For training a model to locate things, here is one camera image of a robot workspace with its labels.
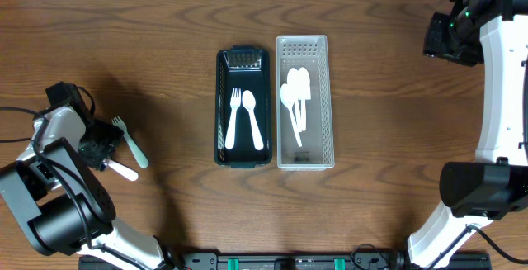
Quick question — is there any right black cable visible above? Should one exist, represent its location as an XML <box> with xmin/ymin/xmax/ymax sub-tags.
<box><xmin>428</xmin><ymin>224</ymin><xmax>528</xmax><ymax>269</ymax></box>

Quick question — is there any white plastic spoon group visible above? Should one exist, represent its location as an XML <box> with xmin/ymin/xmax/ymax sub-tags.
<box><xmin>242</xmin><ymin>90</ymin><xmax>264</xmax><ymax>150</ymax></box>

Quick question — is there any black cable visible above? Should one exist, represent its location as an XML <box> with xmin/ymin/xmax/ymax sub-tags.
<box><xmin>0</xmin><ymin>106</ymin><xmax>144</xmax><ymax>270</ymax></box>
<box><xmin>428</xmin><ymin>224</ymin><xmax>528</xmax><ymax>269</ymax></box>

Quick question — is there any white plastic fork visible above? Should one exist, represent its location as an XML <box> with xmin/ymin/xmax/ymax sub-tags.
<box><xmin>103</xmin><ymin>159</ymin><xmax>139</xmax><ymax>182</ymax></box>
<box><xmin>225</xmin><ymin>88</ymin><xmax>242</xmax><ymax>149</ymax></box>
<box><xmin>111</xmin><ymin>116</ymin><xmax>149</xmax><ymax>168</ymax></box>

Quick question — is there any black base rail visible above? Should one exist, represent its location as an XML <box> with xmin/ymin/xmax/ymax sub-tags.
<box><xmin>78</xmin><ymin>251</ymin><xmax>493</xmax><ymax>270</ymax></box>

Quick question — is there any clear plastic basket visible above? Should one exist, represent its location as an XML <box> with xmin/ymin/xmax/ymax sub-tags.
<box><xmin>276</xmin><ymin>35</ymin><xmax>335</xmax><ymax>171</ymax></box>

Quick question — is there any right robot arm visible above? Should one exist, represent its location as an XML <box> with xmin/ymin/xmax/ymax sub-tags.
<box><xmin>390</xmin><ymin>0</ymin><xmax>527</xmax><ymax>269</ymax></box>

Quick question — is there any left black cable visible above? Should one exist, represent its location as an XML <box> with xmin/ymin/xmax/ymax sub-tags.
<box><xmin>0</xmin><ymin>106</ymin><xmax>144</xmax><ymax>270</ymax></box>

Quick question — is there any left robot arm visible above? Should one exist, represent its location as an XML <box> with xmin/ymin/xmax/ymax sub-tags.
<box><xmin>1</xmin><ymin>82</ymin><xmax>185</xmax><ymax>269</ymax></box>

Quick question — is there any dark green plastic basket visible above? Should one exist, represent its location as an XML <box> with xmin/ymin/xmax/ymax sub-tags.
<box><xmin>214</xmin><ymin>45</ymin><xmax>273</xmax><ymax>168</ymax></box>

